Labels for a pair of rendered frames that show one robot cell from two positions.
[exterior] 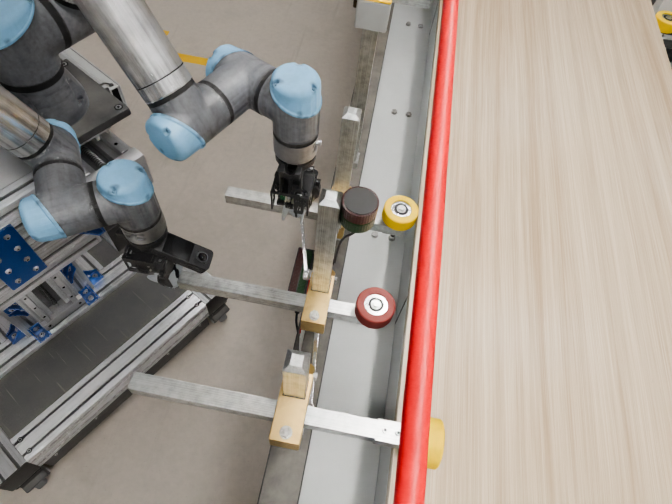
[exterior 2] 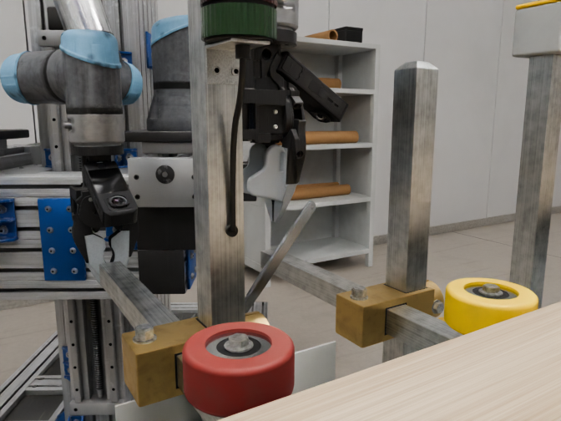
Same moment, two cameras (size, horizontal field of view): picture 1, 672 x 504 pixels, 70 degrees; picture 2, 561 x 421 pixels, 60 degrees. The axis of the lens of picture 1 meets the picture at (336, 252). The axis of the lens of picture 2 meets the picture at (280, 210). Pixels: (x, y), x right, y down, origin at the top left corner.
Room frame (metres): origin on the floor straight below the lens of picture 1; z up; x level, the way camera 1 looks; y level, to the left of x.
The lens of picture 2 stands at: (0.27, -0.38, 1.07)
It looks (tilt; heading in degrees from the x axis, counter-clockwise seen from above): 11 degrees down; 56
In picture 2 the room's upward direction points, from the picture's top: straight up
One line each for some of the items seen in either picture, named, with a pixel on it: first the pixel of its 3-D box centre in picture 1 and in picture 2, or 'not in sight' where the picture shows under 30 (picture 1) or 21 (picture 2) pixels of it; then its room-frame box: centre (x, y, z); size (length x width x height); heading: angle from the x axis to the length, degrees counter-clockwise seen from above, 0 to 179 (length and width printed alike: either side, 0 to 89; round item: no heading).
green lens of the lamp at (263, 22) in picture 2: (357, 214); (239, 25); (0.47, -0.03, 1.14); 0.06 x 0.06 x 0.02
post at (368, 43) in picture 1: (359, 101); (533, 213); (0.99, 0.00, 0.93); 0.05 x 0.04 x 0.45; 177
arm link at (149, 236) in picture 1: (142, 224); (94, 130); (0.45, 0.35, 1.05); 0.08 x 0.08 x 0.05
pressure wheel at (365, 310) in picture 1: (372, 314); (240, 409); (0.43, -0.10, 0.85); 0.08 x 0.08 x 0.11
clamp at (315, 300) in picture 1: (319, 298); (201, 352); (0.45, 0.02, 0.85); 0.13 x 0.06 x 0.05; 177
